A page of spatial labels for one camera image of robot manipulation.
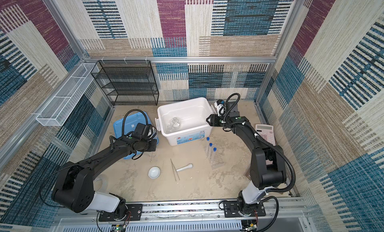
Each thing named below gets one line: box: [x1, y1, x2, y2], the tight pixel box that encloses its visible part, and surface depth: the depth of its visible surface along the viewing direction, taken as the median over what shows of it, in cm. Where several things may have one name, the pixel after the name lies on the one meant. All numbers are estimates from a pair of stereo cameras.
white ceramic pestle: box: [175, 163, 194, 172], surface depth 89 cm
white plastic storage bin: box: [155, 97, 214, 146], surface depth 100 cm
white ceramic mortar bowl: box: [148, 166, 161, 180], surface depth 86 cm
